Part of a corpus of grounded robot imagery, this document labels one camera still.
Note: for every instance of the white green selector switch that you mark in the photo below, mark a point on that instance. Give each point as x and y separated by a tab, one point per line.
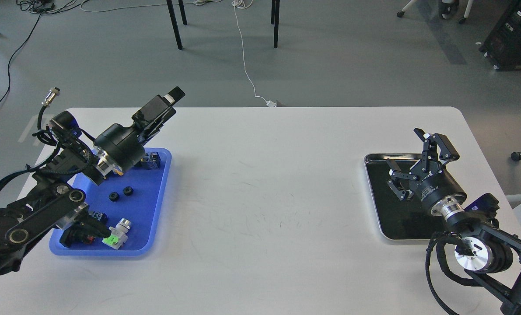
119	234

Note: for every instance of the blue plastic tray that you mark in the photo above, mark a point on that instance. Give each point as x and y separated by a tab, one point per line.
142	208

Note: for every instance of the black table leg right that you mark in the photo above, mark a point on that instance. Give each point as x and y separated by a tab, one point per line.
275	21

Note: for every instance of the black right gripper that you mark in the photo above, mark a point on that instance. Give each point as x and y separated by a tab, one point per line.
437	152

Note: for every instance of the white office chair base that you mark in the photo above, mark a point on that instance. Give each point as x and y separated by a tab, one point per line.
446	9

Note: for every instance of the black table leg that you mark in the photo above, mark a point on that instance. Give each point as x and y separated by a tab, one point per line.
275	21
174	21

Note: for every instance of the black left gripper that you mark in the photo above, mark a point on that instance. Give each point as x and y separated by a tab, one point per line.
121	147

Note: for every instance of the black table leg left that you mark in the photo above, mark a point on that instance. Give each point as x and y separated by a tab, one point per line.
174	21

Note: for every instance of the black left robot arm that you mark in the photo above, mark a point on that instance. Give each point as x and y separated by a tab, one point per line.
53	202

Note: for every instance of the small black gear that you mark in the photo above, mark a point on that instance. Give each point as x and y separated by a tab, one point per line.
128	191
113	196

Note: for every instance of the black equipment cart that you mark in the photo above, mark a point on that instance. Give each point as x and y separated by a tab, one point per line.
503	45

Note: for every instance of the red push button switch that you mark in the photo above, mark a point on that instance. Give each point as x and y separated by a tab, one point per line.
101	217

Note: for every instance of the silver metal tray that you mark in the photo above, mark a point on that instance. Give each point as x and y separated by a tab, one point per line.
398	220

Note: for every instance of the black switch with red part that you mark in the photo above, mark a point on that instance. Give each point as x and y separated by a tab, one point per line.
77	233

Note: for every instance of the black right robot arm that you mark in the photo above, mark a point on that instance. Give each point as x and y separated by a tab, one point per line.
472	250

